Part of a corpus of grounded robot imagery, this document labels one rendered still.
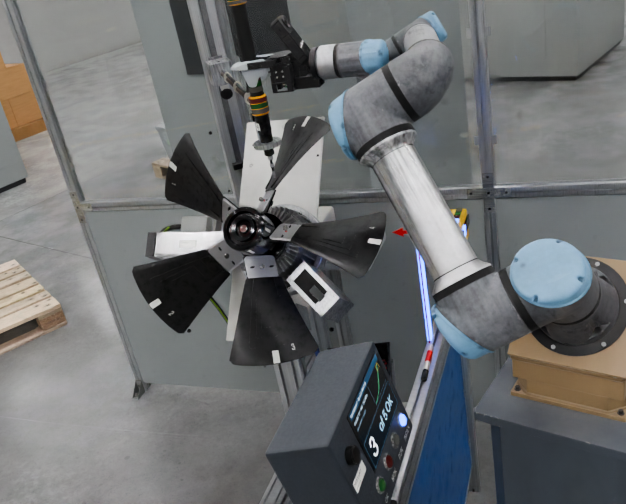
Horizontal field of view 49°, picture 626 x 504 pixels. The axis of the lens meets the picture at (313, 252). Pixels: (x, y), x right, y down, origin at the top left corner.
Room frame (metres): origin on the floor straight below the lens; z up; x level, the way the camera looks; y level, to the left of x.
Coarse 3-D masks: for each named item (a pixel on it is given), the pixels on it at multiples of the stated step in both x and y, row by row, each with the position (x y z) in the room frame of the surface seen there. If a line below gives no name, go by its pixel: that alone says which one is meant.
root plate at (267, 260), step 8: (248, 256) 1.65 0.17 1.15; (256, 256) 1.66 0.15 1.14; (264, 256) 1.66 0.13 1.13; (272, 256) 1.67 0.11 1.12; (248, 264) 1.63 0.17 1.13; (256, 264) 1.64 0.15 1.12; (264, 264) 1.65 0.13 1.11; (272, 264) 1.66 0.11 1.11; (248, 272) 1.61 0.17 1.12; (256, 272) 1.62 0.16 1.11; (264, 272) 1.63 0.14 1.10; (272, 272) 1.64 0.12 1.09
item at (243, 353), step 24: (264, 288) 1.59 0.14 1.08; (240, 312) 1.53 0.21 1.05; (264, 312) 1.54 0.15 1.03; (288, 312) 1.56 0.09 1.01; (240, 336) 1.49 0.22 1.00; (264, 336) 1.50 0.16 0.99; (288, 336) 1.51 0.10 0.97; (312, 336) 1.52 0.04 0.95; (240, 360) 1.46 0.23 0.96; (264, 360) 1.46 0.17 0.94; (288, 360) 1.46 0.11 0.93
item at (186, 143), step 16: (192, 144) 1.88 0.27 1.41; (176, 160) 1.91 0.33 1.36; (192, 160) 1.86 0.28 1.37; (176, 176) 1.91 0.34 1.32; (192, 176) 1.86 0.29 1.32; (208, 176) 1.81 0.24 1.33; (176, 192) 1.91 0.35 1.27; (192, 192) 1.86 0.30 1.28; (208, 192) 1.81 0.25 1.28; (192, 208) 1.88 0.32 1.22; (208, 208) 1.83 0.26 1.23
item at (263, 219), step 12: (228, 216) 1.70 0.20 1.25; (240, 216) 1.69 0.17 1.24; (252, 216) 1.68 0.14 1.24; (264, 216) 1.68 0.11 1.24; (228, 228) 1.68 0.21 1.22; (252, 228) 1.65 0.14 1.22; (264, 228) 1.64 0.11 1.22; (228, 240) 1.65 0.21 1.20; (240, 240) 1.64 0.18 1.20; (252, 240) 1.64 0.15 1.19; (264, 240) 1.64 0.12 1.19; (240, 252) 1.65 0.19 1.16; (264, 252) 1.66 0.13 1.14; (276, 252) 1.69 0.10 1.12
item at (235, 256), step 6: (222, 240) 1.70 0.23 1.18; (216, 246) 1.70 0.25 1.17; (222, 246) 1.70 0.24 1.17; (228, 246) 1.70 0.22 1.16; (210, 252) 1.70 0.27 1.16; (216, 252) 1.70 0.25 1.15; (222, 252) 1.70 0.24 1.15; (228, 252) 1.70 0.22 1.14; (234, 252) 1.70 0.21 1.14; (216, 258) 1.70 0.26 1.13; (222, 258) 1.70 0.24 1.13; (228, 258) 1.70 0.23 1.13; (234, 258) 1.70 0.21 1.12; (240, 258) 1.70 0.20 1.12; (222, 264) 1.70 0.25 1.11; (228, 264) 1.70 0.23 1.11; (228, 270) 1.70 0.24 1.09
